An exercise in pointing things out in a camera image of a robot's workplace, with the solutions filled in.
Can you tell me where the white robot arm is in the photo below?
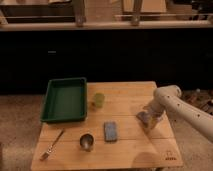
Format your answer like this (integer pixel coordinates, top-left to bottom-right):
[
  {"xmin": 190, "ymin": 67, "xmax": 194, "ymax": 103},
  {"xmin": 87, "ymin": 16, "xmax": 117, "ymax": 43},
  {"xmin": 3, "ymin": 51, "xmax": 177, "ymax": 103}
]
[{"xmin": 147, "ymin": 85, "xmax": 213, "ymax": 143}]

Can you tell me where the small metal cup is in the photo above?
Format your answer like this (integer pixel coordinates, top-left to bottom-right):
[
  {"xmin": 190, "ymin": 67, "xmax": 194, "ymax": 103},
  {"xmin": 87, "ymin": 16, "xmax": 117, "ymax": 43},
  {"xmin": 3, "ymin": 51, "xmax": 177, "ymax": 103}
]
[{"xmin": 80, "ymin": 134, "xmax": 94, "ymax": 152}]

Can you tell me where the blue-grey towel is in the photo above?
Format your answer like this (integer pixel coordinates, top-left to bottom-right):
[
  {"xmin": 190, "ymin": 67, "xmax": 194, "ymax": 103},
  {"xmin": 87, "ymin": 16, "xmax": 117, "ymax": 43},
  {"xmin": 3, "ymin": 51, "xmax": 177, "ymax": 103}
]
[{"xmin": 136, "ymin": 111, "xmax": 150, "ymax": 127}]

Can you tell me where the green plastic cup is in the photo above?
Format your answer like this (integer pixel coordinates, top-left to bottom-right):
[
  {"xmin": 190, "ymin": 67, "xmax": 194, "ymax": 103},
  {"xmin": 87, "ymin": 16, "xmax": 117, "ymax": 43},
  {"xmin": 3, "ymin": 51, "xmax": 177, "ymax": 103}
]
[{"xmin": 93, "ymin": 93, "xmax": 105, "ymax": 108}]

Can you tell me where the wooden table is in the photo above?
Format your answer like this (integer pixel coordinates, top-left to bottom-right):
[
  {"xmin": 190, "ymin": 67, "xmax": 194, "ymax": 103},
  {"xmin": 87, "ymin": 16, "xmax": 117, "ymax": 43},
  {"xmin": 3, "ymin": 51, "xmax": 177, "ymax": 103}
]
[{"xmin": 31, "ymin": 82, "xmax": 183, "ymax": 171}]

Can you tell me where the green plastic tray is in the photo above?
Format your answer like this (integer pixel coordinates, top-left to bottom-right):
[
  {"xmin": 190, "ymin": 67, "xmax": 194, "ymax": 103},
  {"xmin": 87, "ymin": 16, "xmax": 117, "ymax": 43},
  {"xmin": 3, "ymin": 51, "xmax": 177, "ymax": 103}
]
[{"xmin": 41, "ymin": 77, "xmax": 87, "ymax": 123}]

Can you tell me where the blue sponge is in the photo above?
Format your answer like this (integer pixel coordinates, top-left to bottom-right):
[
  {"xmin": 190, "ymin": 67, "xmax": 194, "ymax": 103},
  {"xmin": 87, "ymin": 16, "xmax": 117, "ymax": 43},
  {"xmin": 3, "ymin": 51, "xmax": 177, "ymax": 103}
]
[{"xmin": 104, "ymin": 122, "xmax": 117, "ymax": 142}]

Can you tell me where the metal fork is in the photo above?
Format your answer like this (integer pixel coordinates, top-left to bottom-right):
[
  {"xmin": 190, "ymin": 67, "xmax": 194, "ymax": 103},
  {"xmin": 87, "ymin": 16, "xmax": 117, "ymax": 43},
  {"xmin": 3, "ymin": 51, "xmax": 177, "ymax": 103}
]
[{"xmin": 40, "ymin": 129, "xmax": 65, "ymax": 161}]

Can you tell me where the wooden rail shelf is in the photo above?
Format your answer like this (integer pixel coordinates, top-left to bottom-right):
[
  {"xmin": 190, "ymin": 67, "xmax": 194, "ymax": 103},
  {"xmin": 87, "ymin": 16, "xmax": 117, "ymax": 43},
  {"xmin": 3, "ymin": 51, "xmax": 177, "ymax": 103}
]
[{"xmin": 0, "ymin": 0, "xmax": 213, "ymax": 31}]

